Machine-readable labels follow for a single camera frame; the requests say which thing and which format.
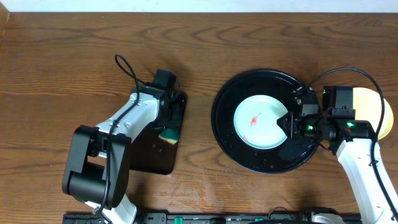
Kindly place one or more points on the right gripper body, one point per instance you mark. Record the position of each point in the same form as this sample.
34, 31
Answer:
308, 127

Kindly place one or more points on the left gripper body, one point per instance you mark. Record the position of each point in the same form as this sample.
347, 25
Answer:
174, 116

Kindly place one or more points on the green yellow sponge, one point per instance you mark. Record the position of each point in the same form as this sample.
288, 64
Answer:
170, 135

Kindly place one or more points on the light blue plate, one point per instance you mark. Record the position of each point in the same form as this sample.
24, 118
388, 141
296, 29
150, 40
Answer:
255, 122

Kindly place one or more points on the yellow plate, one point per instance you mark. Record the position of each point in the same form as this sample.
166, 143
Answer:
367, 104

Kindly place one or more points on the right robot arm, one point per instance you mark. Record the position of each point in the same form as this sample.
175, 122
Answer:
354, 143

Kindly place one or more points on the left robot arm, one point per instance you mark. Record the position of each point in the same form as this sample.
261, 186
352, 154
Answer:
97, 169

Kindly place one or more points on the black round tray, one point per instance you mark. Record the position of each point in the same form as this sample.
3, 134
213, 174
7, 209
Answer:
286, 157

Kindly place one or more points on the black rectangular tray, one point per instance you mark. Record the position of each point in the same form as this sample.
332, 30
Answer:
151, 154

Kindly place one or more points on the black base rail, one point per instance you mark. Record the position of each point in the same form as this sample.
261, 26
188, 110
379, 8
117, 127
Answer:
163, 218

